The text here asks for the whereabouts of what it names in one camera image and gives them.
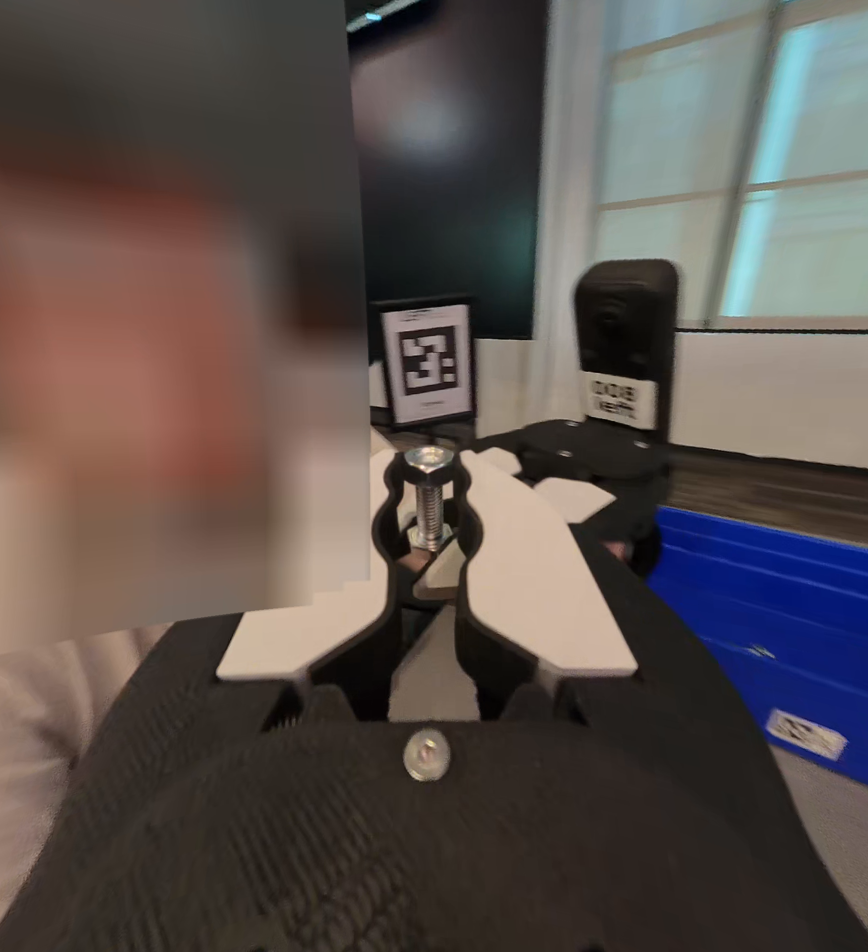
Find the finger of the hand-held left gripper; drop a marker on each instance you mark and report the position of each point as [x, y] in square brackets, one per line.
[505, 461]
[575, 500]

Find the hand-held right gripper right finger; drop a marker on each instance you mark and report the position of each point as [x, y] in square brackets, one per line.
[538, 595]

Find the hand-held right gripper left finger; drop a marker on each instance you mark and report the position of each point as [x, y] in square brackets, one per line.
[292, 639]

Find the steel bolt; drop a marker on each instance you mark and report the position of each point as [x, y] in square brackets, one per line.
[428, 513]

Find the blue plastic bin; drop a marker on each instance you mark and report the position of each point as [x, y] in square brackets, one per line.
[813, 595]

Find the framed black-and-white marker sign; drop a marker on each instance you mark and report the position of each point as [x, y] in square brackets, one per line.
[426, 357]

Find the large dark screen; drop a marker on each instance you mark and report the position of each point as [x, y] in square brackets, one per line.
[449, 223]

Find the large window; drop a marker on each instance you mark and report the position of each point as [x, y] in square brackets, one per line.
[813, 111]

